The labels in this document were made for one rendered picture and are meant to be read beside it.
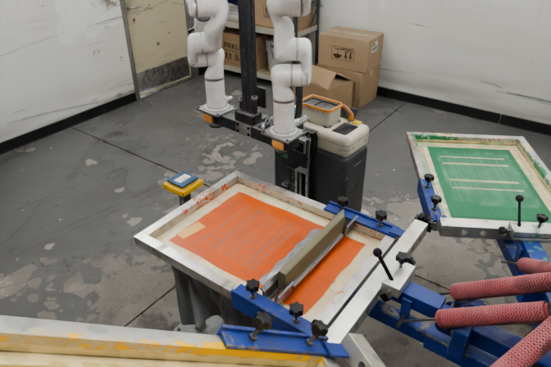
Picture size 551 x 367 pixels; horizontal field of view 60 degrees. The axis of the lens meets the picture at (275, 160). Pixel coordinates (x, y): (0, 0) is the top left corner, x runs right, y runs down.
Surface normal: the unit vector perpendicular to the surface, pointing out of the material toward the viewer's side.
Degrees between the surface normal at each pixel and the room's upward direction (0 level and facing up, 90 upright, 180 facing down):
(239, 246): 0
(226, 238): 0
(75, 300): 0
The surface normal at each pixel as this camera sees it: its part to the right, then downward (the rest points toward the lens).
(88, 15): 0.81, 0.29
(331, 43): -0.54, 0.41
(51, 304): -0.01, -0.87
